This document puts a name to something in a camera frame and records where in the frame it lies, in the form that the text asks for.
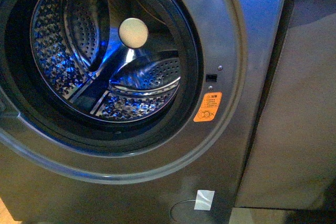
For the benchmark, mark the dark grey washing machine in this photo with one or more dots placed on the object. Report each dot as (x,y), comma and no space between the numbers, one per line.
(59,166)

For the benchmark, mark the orange warning sticker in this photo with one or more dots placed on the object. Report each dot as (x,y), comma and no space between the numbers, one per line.
(209,107)

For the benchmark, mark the round white drum hub cap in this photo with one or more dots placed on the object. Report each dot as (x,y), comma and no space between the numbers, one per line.
(133,33)

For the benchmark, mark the perforated steel washer drum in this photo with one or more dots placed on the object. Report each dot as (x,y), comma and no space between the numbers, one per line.
(81,59)

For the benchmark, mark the round filter access cover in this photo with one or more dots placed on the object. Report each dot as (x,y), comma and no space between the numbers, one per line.
(184,212)

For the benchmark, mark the grey cabinet beside washer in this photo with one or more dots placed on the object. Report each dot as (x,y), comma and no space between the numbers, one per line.
(291,160)

